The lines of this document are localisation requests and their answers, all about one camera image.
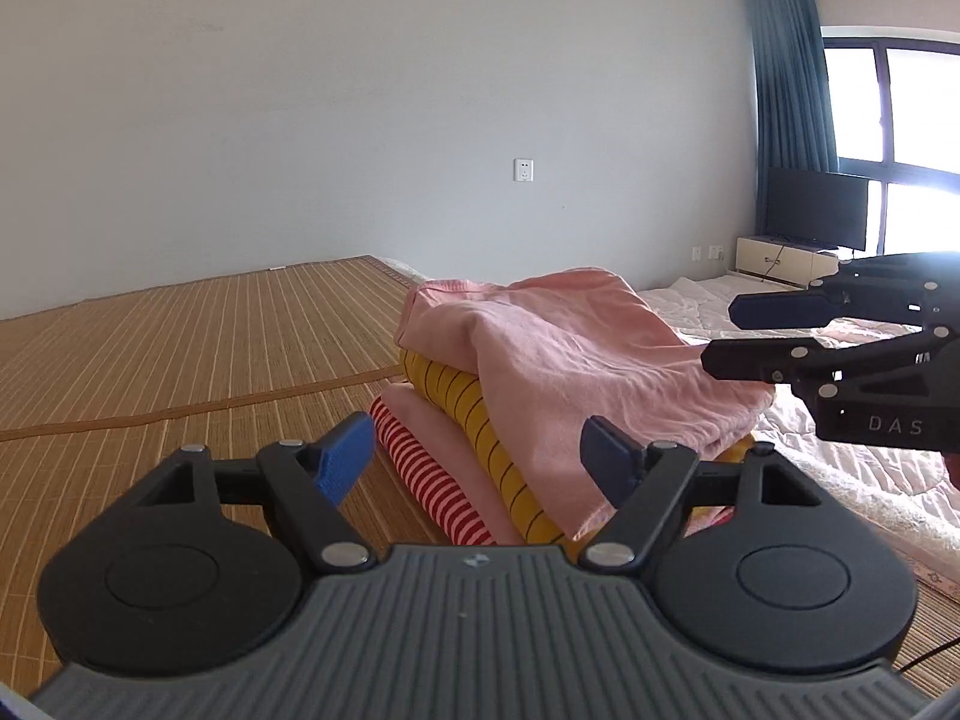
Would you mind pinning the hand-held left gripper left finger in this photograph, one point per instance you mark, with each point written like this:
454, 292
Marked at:
345, 457

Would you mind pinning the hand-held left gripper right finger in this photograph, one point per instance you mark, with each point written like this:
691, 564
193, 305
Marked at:
611, 457

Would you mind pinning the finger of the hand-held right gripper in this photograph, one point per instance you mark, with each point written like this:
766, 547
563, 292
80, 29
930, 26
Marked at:
750, 361
772, 309

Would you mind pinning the pink shirt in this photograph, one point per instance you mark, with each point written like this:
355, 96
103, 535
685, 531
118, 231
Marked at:
600, 345

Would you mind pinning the white television cabinet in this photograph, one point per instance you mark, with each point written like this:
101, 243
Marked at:
780, 262

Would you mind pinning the red striped garment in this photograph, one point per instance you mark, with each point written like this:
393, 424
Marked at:
427, 487

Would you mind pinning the white quilt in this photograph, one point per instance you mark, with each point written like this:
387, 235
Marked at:
840, 480

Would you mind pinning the pale pink folded garment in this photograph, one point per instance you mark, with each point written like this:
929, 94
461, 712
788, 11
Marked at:
435, 435

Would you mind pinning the black television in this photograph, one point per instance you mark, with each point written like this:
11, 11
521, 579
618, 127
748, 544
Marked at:
814, 206

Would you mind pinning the yellow striped garment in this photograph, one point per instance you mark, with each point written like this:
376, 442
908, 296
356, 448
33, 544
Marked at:
465, 405

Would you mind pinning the bamboo mat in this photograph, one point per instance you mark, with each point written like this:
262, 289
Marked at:
187, 345

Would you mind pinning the blue curtain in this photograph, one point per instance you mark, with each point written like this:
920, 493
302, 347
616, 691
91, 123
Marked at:
787, 75

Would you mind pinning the window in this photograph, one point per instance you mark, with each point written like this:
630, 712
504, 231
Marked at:
922, 112

